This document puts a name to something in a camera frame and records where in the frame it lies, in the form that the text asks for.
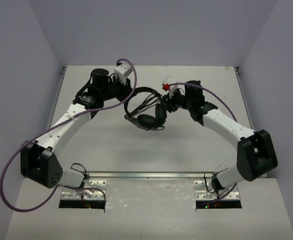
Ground metal mounting plate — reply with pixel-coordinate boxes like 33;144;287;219
60;179;107;201
193;178;240;201

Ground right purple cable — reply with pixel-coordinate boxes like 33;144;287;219
170;82;239;202

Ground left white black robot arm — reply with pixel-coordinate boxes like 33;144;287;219
20;63;134;189

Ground aluminium rail table front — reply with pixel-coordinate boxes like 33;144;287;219
88;171;213;179

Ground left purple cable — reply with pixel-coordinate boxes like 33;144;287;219
0;58;137;213

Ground black headphones with cable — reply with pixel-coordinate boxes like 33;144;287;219
124;87;167;131

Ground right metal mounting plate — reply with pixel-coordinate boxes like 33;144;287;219
193;178;240;201

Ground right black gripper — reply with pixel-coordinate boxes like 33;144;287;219
160;87;193;113

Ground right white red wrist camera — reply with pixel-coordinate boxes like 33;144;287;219
162;76;178;99

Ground purple cable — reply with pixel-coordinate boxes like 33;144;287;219
0;58;137;213
170;82;239;202

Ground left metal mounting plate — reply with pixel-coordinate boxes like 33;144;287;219
60;179;107;201

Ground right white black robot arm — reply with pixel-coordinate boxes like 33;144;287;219
162;77;278;194

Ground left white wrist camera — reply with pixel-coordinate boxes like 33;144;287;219
113;63;133;85

